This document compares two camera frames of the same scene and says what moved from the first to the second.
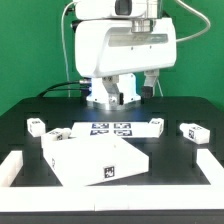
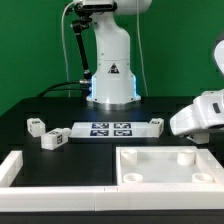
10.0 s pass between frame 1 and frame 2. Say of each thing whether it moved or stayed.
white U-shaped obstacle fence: stayed
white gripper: moved
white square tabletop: moved
